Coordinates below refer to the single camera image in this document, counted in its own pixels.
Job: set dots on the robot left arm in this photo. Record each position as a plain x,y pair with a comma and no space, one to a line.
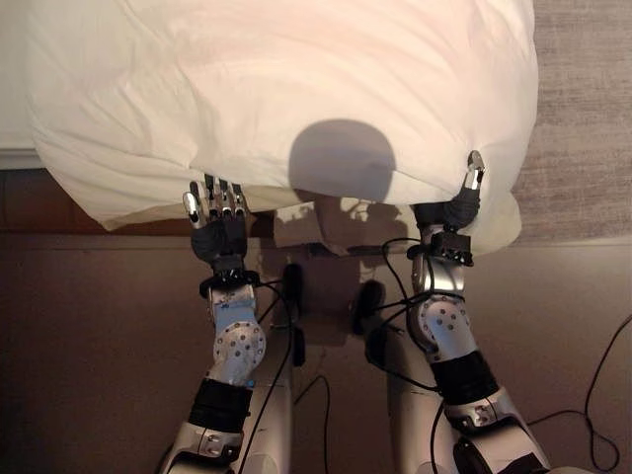
239,345

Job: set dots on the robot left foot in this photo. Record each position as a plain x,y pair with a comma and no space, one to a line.
294,286

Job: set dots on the robot left leg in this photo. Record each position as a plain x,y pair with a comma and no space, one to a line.
276,419

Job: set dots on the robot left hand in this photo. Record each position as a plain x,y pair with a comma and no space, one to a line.
219,237

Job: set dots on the white bed mattress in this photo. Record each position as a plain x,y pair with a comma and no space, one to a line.
15,74

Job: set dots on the white duvet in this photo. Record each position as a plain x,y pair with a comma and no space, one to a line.
306,74

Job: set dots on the robot right leg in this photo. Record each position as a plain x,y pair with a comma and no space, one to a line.
410,424

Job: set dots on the robot leg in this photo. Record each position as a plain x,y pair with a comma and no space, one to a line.
276,419
410,424

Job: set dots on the brown wooden bed base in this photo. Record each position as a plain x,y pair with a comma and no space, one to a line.
34,202

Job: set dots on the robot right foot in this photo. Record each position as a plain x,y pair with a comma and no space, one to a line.
370,301

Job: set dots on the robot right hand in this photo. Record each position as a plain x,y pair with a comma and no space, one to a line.
464,207

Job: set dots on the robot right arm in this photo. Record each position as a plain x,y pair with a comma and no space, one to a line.
444,321

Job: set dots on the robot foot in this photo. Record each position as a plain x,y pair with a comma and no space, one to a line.
294,286
370,301

